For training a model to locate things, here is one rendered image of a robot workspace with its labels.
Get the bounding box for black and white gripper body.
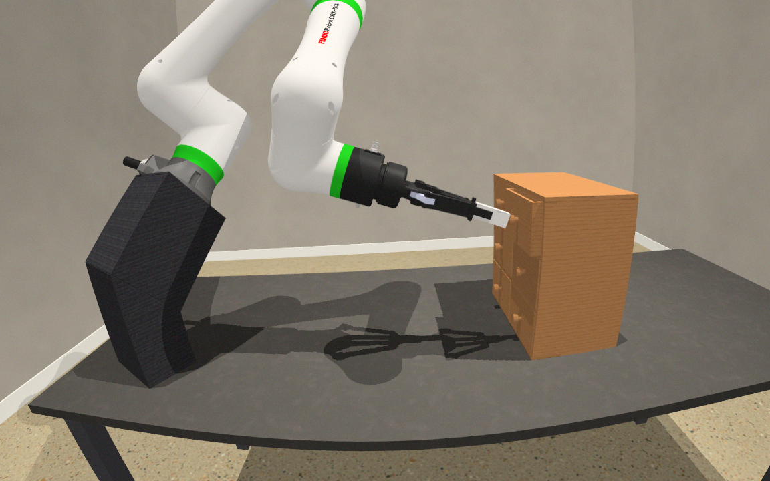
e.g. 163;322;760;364
376;162;435;208

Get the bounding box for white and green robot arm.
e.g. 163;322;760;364
123;0;386;208

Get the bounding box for orange wooden chest of drawers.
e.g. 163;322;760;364
493;172;639;360

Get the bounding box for wooden drawer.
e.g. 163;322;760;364
505;188;543;257
494;225;513;277
512;242;541;309
495;178;514;212
493;260;511;318
509;284;536;356

